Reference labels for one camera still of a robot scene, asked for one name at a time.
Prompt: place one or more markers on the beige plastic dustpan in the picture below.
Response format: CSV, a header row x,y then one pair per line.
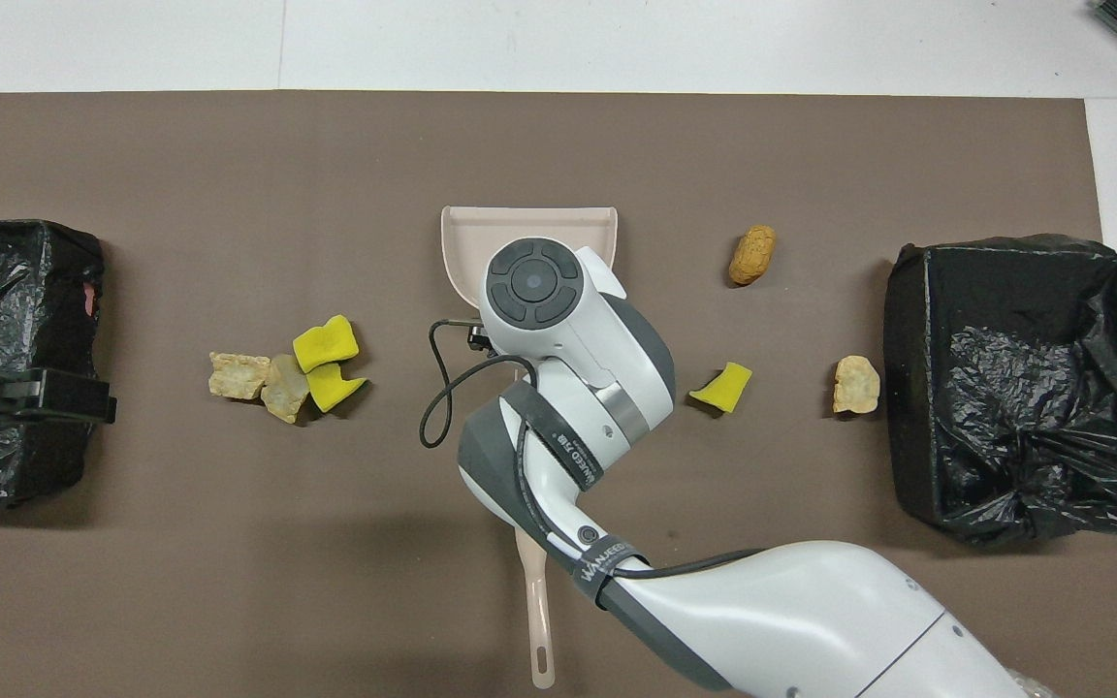
x,y
466,242

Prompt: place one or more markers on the yellow sponge piece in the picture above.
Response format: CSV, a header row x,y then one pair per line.
x,y
331,388
326,344
725,388

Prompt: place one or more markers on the beige striped bread piece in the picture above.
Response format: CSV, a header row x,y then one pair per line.
x,y
237,376

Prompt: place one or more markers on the beige brush black bristles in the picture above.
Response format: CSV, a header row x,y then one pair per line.
x,y
541,620

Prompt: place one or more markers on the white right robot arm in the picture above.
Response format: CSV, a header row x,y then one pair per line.
x,y
811,611

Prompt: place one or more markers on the black bag lined bin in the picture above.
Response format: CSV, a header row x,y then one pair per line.
x,y
35,465
1024,436

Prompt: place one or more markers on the brown table mat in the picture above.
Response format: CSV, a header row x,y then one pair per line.
x,y
229,194

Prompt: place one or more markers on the brown peanut shaped bread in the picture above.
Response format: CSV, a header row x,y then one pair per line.
x,y
752,255

